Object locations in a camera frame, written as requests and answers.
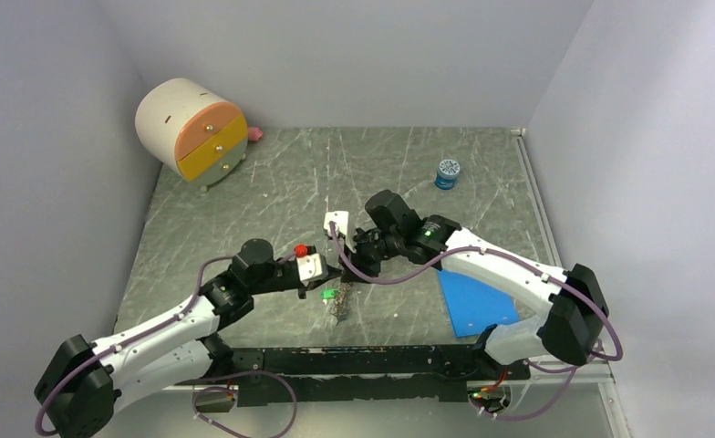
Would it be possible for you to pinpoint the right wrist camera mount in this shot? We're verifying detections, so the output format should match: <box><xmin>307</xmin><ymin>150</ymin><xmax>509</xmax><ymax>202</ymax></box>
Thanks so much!
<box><xmin>323</xmin><ymin>211</ymin><xmax>356</xmax><ymax>253</ymax></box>

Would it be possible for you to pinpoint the round mini drawer cabinet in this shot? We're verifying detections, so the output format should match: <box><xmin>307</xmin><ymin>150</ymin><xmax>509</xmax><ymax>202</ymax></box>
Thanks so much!
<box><xmin>134</xmin><ymin>78</ymin><xmax>250</xmax><ymax>190</ymax></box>

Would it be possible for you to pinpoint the side aluminium rail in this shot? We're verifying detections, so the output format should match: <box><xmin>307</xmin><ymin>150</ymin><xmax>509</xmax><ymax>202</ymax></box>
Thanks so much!
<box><xmin>510</xmin><ymin>129</ymin><xmax>562</xmax><ymax>266</ymax></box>

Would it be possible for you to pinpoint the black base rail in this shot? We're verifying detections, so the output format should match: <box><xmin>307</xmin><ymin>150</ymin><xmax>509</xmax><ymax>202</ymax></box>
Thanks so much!
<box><xmin>171</xmin><ymin>344</ymin><xmax>531</xmax><ymax>407</ymax></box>

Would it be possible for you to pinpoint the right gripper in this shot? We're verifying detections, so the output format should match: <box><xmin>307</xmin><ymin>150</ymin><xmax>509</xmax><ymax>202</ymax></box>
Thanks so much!
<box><xmin>338</xmin><ymin>225</ymin><xmax>403</xmax><ymax>284</ymax></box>

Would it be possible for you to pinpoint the blue small jar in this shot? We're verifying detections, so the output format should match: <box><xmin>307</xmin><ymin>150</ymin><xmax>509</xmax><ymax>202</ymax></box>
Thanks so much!
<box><xmin>434</xmin><ymin>158</ymin><xmax>461</xmax><ymax>190</ymax></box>

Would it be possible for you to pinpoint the pink small object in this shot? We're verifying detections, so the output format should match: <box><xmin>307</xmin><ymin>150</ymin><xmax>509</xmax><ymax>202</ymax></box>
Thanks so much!
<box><xmin>247</xmin><ymin>127</ymin><xmax>264</xmax><ymax>142</ymax></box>

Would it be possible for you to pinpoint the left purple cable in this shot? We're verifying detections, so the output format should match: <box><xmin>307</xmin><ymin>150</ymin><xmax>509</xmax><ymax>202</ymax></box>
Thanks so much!
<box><xmin>34</xmin><ymin>254</ymin><xmax>301</xmax><ymax>438</ymax></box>

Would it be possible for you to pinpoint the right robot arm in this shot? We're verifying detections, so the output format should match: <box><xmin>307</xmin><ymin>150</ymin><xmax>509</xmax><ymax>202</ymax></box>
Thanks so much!
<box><xmin>324</xmin><ymin>190</ymin><xmax>613</xmax><ymax>379</ymax></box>

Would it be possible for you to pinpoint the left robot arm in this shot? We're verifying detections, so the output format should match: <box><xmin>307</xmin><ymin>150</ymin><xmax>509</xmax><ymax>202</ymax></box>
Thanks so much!
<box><xmin>34</xmin><ymin>239</ymin><xmax>341</xmax><ymax>437</ymax></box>

